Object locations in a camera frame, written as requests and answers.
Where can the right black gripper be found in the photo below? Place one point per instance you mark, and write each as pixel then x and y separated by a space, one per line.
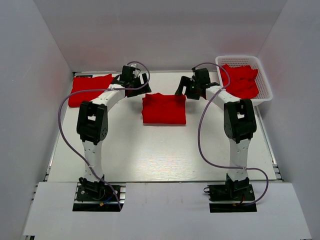
pixel 184 81

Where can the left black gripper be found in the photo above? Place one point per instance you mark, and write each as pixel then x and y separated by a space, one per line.
pixel 144 90

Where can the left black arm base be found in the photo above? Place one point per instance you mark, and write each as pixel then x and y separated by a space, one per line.
pixel 89 201

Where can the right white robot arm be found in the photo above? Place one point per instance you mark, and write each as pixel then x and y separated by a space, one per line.
pixel 239 124

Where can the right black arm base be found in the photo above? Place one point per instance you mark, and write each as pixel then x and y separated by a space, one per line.
pixel 220 201

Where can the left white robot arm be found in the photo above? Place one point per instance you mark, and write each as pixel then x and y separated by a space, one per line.
pixel 92 122

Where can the red t shirts in basket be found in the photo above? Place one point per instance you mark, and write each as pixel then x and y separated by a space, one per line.
pixel 242 81

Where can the folded red t shirt stack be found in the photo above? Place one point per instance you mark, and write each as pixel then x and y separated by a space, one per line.
pixel 88 83

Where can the white plastic basket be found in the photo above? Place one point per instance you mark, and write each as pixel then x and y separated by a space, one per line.
pixel 265 93

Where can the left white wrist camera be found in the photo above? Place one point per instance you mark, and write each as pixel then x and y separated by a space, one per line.
pixel 136 70

